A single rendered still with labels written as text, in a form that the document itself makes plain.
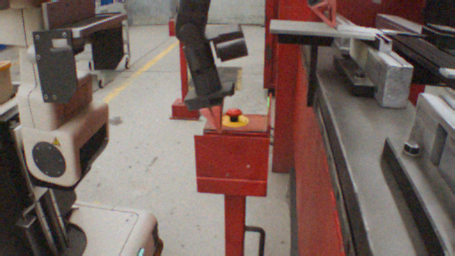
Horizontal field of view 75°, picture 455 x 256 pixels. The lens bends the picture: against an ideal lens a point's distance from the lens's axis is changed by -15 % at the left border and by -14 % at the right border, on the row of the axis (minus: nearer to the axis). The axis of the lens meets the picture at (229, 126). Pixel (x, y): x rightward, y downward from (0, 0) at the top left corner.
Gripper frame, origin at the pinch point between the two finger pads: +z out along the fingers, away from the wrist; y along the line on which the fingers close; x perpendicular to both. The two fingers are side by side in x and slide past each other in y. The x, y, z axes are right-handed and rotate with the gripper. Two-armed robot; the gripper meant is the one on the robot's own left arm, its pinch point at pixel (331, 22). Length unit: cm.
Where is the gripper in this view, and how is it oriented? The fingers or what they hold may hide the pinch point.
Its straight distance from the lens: 95.4
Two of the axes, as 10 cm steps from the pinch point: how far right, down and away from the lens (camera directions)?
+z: 4.6, 8.3, 3.1
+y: 1.3, -4.1, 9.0
